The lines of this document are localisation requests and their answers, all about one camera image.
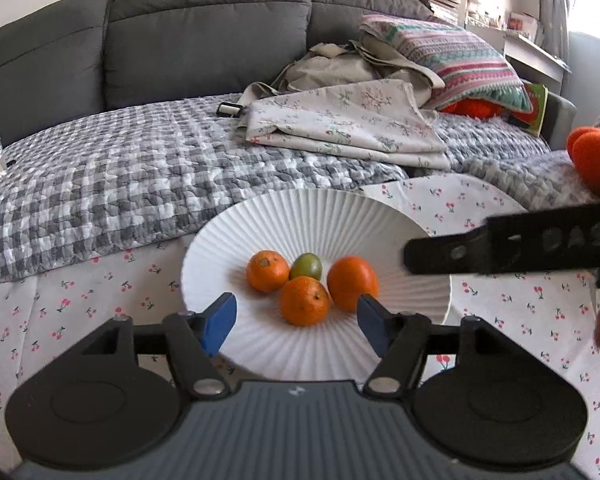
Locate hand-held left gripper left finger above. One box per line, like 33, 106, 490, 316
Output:
80, 292, 238, 401

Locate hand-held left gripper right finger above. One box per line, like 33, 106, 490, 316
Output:
357, 294, 512, 402

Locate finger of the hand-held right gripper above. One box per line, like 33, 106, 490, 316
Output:
404, 227, 492, 277

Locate smooth oval orange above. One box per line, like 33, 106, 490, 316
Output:
327, 255, 381, 313

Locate orange with brown stem scar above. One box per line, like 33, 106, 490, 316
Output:
246, 250, 291, 294

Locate orange with dark speckles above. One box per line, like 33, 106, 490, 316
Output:
279, 276, 331, 327

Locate small green fruit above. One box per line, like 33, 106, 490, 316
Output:
289, 252, 324, 282

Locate white ribbed plate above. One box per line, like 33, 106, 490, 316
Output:
180, 188, 454, 381

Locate gray fuzzy blanket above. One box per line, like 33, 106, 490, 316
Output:
462, 107, 600, 211

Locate orange plush toy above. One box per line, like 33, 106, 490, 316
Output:
566, 126, 600, 202

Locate red and green book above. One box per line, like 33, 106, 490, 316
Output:
506, 81, 550, 137

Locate red fuzzy cushion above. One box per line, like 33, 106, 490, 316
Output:
440, 99, 511, 122

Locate folded floral cloth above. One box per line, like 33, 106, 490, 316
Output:
236, 80, 453, 172

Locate gray checkered quilt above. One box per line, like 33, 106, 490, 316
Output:
0, 92, 553, 285

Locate striped knitted pillow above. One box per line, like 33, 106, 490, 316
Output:
357, 13, 535, 114

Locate beige canvas bag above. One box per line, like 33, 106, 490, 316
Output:
240, 40, 446, 111

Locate dark gray sofa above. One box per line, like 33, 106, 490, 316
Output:
0, 0, 578, 151

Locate white wall shelf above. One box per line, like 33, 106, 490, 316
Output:
464, 0, 573, 91

